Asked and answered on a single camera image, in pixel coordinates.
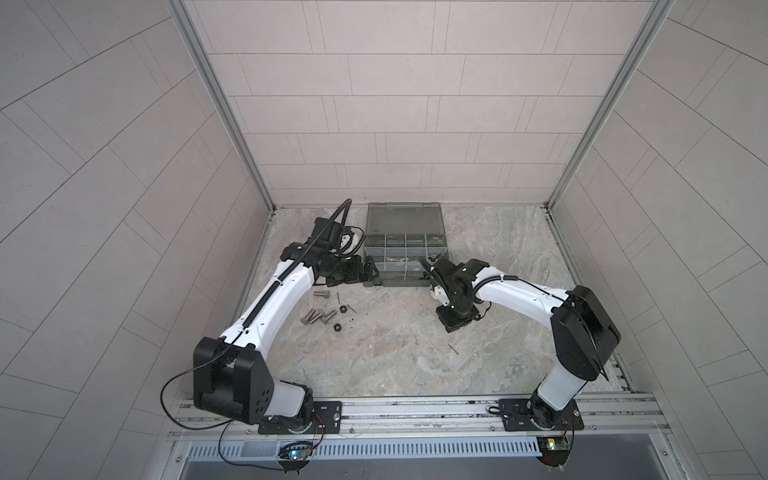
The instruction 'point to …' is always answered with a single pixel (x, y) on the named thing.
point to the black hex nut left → (337, 327)
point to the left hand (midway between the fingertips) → (372, 270)
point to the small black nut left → (343, 308)
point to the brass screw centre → (453, 349)
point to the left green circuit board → (295, 455)
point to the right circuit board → (554, 450)
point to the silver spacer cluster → (312, 316)
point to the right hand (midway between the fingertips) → (446, 330)
